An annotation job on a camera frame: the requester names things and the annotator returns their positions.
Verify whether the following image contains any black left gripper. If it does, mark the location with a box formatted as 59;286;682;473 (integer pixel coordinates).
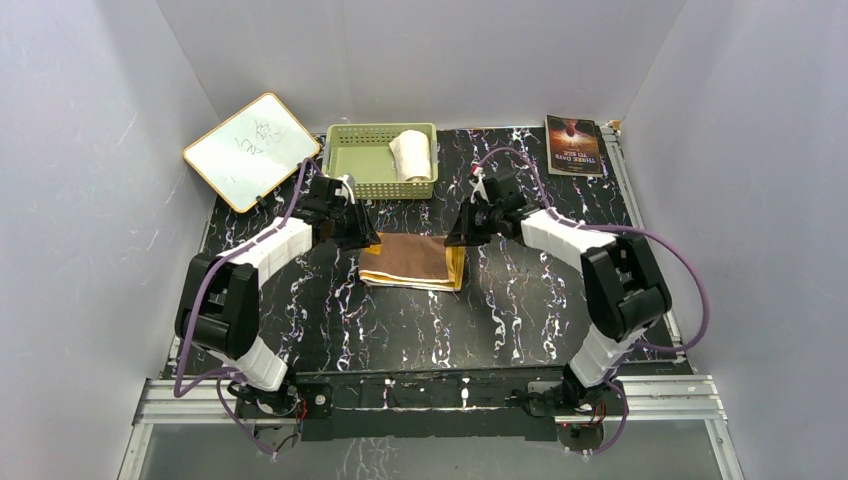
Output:
327;200;379;252

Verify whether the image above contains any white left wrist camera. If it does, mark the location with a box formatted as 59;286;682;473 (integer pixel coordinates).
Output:
337;174;356;204

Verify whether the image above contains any green perforated plastic basket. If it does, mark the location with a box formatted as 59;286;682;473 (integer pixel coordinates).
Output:
323;122;438;200

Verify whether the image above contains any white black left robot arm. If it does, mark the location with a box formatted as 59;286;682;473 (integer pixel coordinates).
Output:
175;174;381;416

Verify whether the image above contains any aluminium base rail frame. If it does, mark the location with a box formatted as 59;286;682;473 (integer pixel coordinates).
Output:
119;371;743;479

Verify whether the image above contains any dark paperback book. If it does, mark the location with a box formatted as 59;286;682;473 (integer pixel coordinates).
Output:
545;115;603;177

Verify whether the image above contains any orange brown towel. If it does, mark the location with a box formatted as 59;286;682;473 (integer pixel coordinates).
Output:
358;232;466;292

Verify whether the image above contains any white terry towel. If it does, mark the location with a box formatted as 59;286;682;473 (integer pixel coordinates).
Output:
389;130;432;182

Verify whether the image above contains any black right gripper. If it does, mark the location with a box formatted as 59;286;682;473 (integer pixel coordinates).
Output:
445;197;502;247

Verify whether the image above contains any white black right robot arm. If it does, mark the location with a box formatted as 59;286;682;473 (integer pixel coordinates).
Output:
445;168;672;414

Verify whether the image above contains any wood framed whiteboard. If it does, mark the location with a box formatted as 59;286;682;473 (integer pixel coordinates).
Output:
183;92;321;213

